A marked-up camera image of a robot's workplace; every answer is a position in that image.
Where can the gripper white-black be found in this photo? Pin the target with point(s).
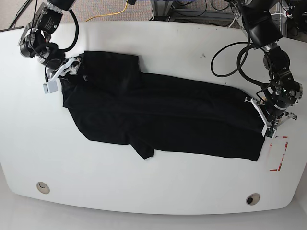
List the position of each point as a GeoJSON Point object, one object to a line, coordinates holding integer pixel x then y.
{"type": "Point", "coordinates": [269, 117]}
{"type": "Point", "coordinates": [69, 66]}

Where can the black t-shirt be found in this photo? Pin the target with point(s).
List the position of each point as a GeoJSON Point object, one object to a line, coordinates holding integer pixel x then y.
{"type": "Point", "coordinates": [112, 101]}

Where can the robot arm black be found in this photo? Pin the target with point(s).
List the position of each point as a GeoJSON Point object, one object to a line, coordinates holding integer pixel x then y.
{"type": "Point", "coordinates": [35, 41]}
{"type": "Point", "coordinates": [282, 91]}

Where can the red tape rectangle marking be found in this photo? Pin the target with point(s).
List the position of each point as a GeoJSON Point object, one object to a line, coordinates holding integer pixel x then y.
{"type": "Point", "coordinates": [276, 154]}

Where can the right table grommet hole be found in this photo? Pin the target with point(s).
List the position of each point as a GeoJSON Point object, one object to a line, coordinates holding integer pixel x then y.
{"type": "Point", "coordinates": [253, 199]}

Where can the table grommet hole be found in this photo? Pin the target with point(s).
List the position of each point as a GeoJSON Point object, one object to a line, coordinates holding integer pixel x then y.
{"type": "Point", "coordinates": [253, 199]}
{"type": "Point", "coordinates": [43, 188]}

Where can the left table grommet hole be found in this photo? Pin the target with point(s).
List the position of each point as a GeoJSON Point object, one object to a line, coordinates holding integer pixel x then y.
{"type": "Point", "coordinates": [43, 188]}

